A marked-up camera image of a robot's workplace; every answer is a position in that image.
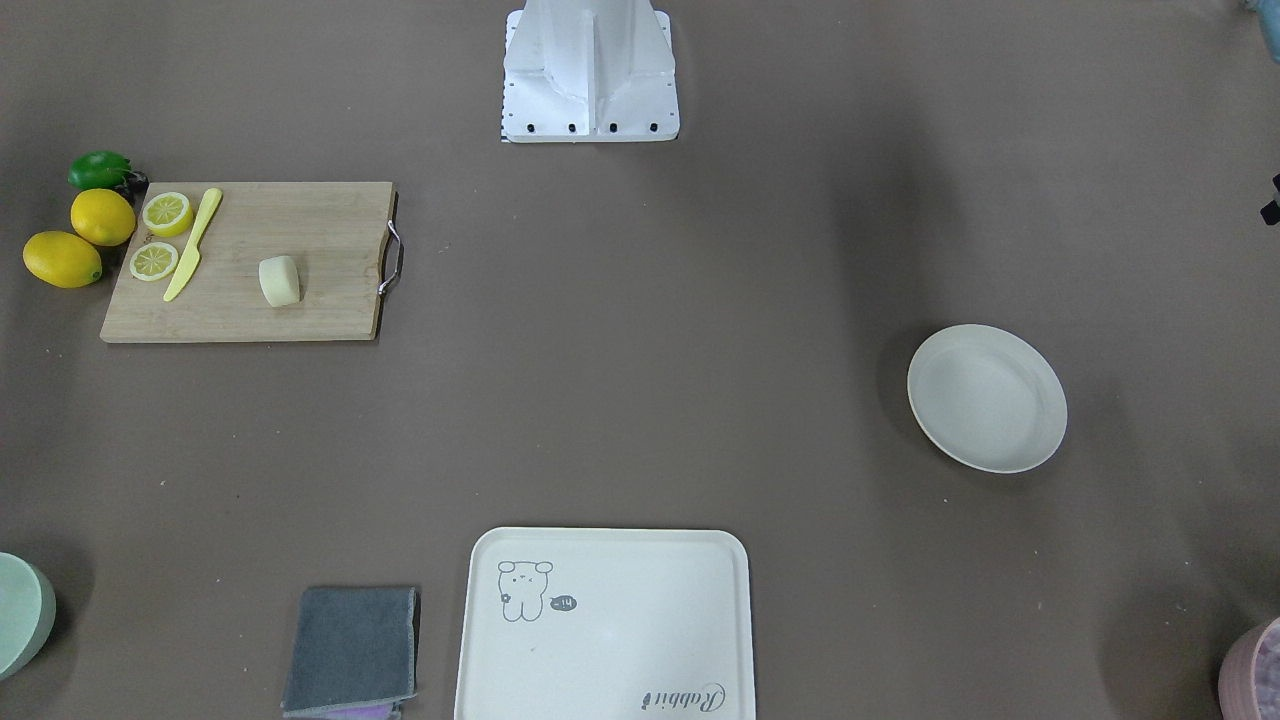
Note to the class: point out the wooden cutting board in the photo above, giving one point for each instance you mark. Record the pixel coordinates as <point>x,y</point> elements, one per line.
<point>339,233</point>

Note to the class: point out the mint green bowl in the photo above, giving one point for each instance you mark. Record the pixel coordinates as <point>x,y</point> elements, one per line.
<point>28,610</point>

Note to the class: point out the yellow plastic knife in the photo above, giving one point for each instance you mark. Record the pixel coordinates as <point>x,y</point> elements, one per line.
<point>191,255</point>

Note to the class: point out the yellow lemon near lime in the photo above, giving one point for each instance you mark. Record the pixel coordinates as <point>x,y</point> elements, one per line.
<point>102,217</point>

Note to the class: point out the grey folded cloth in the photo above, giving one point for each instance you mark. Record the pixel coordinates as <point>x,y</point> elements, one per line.
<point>354,653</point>

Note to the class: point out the lemon slice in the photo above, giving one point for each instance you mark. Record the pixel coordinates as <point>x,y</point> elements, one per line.
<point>168,214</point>
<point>153,261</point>

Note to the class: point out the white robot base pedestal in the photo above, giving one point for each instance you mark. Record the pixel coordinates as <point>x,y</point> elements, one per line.
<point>589,72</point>

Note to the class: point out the yellow lemon outer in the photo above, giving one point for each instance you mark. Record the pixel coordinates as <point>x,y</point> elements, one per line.
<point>62,259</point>

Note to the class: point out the green lime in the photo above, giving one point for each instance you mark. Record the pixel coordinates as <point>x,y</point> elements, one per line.
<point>100,170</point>

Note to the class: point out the cream round plate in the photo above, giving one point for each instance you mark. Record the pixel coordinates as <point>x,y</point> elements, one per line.
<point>987,399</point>

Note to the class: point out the lower lemon slice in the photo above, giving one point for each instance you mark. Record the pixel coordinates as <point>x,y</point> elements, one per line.
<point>153,261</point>

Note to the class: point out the cream rectangular tray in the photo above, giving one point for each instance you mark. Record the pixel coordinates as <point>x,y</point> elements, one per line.
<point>595,623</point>

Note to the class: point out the upper lemon slice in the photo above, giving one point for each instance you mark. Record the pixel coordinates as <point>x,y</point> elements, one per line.
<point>168,214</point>

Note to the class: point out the pink bowl with ice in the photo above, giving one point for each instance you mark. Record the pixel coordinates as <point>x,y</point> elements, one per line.
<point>1249,675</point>

